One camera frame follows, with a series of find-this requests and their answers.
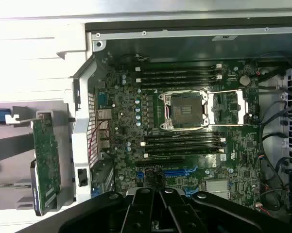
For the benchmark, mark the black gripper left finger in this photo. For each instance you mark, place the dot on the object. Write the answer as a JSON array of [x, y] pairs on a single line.
[[136, 211]]

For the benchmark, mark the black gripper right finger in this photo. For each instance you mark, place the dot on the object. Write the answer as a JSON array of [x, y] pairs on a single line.
[[179, 211]]

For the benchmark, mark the blue expansion slot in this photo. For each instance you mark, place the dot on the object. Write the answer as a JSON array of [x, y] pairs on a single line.
[[175, 172]]

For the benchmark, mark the silver chipset heatsink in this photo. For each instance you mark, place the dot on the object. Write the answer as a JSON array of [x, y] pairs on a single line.
[[217, 188]]

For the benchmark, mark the blue card retainer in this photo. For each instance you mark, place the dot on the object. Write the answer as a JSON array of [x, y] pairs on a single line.
[[95, 191]]

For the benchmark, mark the black expansion slot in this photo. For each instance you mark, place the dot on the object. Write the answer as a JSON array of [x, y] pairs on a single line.
[[160, 162]]

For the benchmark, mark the black RAM slot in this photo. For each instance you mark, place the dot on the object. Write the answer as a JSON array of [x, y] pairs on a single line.
[[184, 147], [184, 136], [177, 84], [184, 141], [184, 153], [177, 79], [177, 73], [177, 68]]

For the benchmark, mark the grey parts rack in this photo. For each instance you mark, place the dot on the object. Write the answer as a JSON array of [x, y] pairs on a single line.
[[66, 170]]

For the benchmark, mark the green motherboard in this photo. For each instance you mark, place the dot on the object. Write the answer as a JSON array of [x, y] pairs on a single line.
[[243, 150]]

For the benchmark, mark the CPU socket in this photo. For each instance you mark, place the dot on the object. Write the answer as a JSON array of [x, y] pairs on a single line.
[[184, 109]]

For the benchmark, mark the silver socket cover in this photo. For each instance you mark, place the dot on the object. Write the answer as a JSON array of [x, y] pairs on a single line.
[[212, 109]]

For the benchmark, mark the silver coin battery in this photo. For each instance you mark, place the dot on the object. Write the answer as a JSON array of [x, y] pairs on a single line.
[[245, 80]]

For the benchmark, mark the open PC case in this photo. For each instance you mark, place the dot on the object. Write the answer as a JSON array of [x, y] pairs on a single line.
[[160, 48]]

